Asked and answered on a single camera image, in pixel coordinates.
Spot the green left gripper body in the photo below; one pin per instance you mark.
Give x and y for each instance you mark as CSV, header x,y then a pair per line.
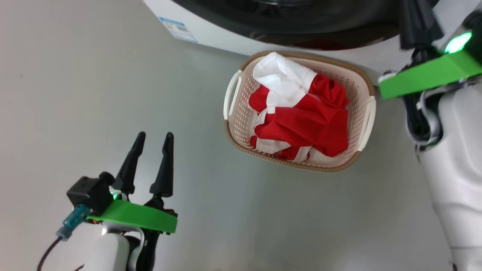
x,y
135,216

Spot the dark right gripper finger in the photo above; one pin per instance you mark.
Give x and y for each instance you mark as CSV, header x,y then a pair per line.
x,y
418,22

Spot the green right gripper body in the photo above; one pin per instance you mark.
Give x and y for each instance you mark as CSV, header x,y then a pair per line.
x,y
425,75

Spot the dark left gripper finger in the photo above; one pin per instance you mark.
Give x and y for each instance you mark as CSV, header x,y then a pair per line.
x,y
165,177
128,177

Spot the washing machine door glass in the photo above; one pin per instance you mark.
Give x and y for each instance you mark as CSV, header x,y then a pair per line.
x,y
301,19

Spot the red and white jersey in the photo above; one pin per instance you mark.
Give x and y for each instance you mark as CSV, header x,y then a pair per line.
x,y
308,124

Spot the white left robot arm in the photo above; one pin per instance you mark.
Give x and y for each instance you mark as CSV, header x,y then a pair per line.
x,y
109,252

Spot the cream laundry basket brown rim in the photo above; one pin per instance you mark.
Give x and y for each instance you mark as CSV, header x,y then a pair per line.
x,y
237,113

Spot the white front-load washing machine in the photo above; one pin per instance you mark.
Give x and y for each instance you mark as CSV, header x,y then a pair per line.
x,y
211,35

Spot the blue energy label sticker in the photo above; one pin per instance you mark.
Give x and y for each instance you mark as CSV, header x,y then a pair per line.
x,y
177,29

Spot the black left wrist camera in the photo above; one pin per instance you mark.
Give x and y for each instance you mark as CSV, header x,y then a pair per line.
x,y
90,192

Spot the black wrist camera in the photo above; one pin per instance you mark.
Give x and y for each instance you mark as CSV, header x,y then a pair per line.
x,y
90,192
475,37

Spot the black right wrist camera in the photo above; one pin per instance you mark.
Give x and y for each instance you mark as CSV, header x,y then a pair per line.
x,y
475,37

